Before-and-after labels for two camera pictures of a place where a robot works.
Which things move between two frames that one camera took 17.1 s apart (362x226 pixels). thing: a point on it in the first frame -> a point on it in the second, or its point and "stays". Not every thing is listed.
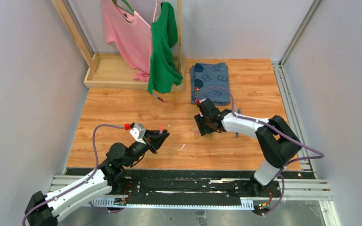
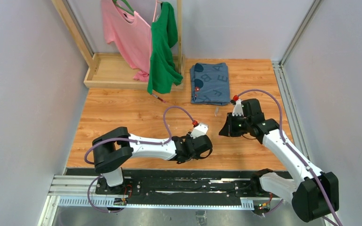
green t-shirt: [163, 73] stays
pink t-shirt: [133, 32] stays
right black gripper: [206, 121] -> [228, 126]
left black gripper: [151, 143] -> [204, 147]
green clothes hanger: [127, 4] stays
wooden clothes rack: [114, 70] stays
